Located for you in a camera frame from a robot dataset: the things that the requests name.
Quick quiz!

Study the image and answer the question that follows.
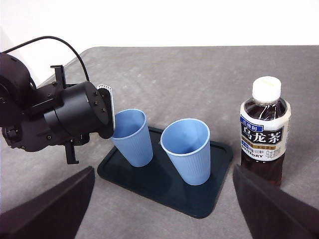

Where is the blue ribbed plastic cup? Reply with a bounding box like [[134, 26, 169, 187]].
[[110, 108, 154, 168], [159, 119, 211, 186]]

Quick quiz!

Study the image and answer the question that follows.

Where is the thin black camera cable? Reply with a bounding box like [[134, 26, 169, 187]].
[[0, 35, 91, 83]]

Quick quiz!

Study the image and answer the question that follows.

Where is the dark oolong tea bottle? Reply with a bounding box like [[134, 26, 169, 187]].
[[239, 75, 292, 188]]

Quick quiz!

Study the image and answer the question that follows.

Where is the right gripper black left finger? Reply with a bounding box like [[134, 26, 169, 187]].
[[0, 166, 96, 239]]

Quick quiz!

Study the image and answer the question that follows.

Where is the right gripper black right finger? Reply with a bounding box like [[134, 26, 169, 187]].
[[232, 164, 319, 239]]

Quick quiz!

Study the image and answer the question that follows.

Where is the pale grey left wrist camera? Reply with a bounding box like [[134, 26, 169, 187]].
[[96, 84, 117, 133]]

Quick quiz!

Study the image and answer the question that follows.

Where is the dark blue rectangular tray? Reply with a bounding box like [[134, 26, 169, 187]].
[[96, 125, 234, 220]]

